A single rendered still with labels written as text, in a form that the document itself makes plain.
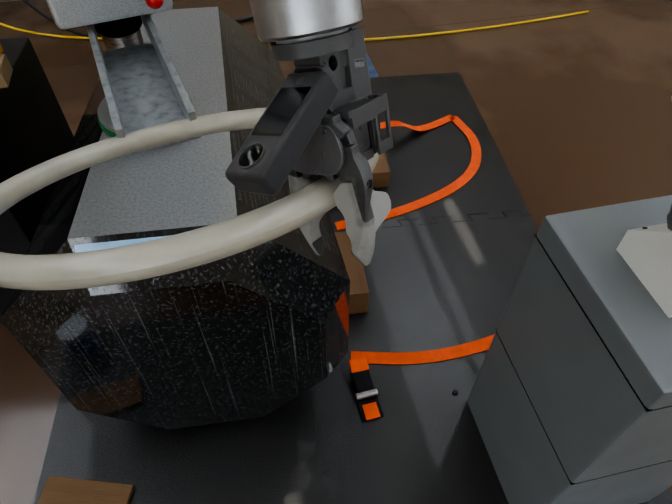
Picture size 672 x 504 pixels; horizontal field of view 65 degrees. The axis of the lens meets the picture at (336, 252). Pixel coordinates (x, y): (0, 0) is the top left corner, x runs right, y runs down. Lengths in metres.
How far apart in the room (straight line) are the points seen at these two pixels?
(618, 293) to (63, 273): 0.88
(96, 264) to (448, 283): 1.70
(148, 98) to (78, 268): 0.59
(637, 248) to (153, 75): 0.93
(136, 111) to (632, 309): 0.91
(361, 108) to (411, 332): 1.47
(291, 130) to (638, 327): 0.76
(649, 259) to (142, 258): 0.86
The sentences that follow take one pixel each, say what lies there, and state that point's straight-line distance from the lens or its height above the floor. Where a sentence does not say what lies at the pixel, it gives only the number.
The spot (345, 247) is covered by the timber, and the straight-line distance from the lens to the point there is 1.96.
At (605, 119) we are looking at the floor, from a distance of 3.13.
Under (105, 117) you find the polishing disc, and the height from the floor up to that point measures 0.88.
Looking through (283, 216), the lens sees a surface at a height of 1.28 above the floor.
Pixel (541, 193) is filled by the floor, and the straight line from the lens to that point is 2.54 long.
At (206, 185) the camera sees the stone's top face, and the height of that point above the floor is 0.83.
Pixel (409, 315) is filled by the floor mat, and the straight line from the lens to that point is 1.94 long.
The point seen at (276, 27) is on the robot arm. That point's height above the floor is 1.41.
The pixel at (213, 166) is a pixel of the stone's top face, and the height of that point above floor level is 0.83.
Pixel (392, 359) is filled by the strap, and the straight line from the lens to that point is 1.83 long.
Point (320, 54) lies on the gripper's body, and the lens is 0.45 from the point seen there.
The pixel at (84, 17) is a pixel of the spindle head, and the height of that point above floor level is 1.15.
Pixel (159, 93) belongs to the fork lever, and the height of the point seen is 1.08.
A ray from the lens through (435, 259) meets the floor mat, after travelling 2.12.
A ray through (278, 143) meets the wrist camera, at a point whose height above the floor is 1.35.
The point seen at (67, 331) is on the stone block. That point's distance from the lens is 1.29.
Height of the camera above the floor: 1.60
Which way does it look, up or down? 49 degrees down
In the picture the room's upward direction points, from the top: straight up
